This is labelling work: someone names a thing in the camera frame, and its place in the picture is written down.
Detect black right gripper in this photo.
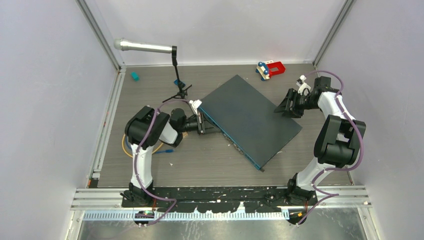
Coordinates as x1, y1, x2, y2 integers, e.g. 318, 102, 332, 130
274, 88, 320, 119

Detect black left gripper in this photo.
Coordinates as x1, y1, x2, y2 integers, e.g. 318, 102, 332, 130
179, 112, 221, 135

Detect blue ethernet cable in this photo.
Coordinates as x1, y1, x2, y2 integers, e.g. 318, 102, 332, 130
125, 137, 175, 155

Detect yellow ethernet cable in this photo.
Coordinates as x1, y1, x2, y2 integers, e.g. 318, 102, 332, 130
121, 132, 188, 159

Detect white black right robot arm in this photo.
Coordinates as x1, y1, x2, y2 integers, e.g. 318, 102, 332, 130
274, 75, 366, 205

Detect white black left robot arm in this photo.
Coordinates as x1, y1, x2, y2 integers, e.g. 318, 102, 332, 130
123, 106, 219, 207

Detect red blue toy truck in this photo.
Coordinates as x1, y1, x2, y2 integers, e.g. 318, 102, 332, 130
255, 60, 286, 81

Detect black microphone tripod stand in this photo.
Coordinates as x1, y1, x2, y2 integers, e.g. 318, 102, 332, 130
162, 45, 192, 103

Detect teal toy block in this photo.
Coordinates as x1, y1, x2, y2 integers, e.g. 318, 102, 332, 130
130, 72, 140, 81

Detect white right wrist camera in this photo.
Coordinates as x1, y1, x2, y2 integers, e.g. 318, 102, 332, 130
296, 75, 311, 96

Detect dark grey network switch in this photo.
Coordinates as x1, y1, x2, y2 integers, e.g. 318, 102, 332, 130
198, 75, 302, 170

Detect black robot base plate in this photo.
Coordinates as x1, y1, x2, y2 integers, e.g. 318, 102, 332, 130
121, 186, 317, 213

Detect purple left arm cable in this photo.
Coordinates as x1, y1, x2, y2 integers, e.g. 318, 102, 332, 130
133, 98, 195, 226

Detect aluminium frame rail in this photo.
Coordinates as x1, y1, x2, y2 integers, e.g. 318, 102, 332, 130
70, 185, 372, 211

